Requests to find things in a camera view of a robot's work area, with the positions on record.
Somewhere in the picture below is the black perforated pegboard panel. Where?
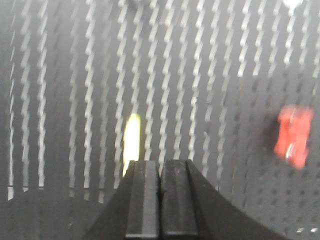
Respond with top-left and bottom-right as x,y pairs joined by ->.
0,0 -> 320,240

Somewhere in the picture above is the yellow toggle switch right group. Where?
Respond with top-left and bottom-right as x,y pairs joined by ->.
122,113 -> 141,177

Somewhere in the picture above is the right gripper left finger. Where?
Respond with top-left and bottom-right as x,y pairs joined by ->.
83,160 -> 160,240

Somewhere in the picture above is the red toggle switch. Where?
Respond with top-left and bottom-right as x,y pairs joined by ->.
273,105 -> 314,170

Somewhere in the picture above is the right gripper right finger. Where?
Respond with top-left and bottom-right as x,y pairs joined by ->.
160,159 -> 285,240

